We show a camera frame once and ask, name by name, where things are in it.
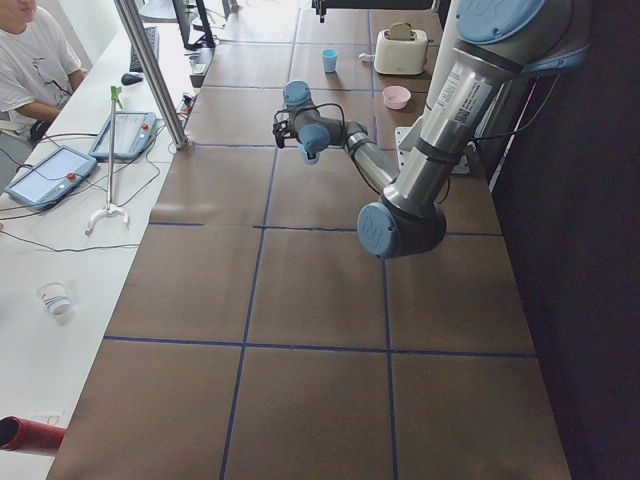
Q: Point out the black computer mouse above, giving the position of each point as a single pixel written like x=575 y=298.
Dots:
x=131 y=78

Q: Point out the light blue cup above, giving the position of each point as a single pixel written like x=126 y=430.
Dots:
x=310 y=158

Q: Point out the teach pendant near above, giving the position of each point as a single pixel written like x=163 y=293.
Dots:
x=54 y=177

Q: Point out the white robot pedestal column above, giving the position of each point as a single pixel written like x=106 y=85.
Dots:
x=445 y=55

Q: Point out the brown paper table cover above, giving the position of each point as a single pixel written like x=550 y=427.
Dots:
x=254 y=338

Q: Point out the pink bowl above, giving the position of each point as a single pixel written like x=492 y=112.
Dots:
x=396 y=97

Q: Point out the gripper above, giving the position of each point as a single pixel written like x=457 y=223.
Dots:
x=311 y=156

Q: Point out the cream toaster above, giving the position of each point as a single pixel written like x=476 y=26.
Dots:
x=401 y=57

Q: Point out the reacher grabber tool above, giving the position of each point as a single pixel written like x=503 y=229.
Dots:
x=110 y=209

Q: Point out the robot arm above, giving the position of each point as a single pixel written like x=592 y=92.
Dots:
x=496 y=41

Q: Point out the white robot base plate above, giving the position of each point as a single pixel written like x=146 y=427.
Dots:
x=407 y=137

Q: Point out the red tube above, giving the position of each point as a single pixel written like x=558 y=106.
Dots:
x=30 y=437

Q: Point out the teach pendant far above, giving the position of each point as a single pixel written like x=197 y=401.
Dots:
x=133 y=133

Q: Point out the toast slice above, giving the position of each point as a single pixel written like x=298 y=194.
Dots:
x=400 y=31

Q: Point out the aluminium frame post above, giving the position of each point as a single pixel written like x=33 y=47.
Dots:
x=133 y=26

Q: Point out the paper cup on desk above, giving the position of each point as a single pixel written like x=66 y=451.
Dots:
x=55 y=298

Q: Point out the teach pendant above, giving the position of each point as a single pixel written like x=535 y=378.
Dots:
x=54 y=177
x=133 y=133

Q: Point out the person in white shirt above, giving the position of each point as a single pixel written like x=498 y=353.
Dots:
x=40 y=71

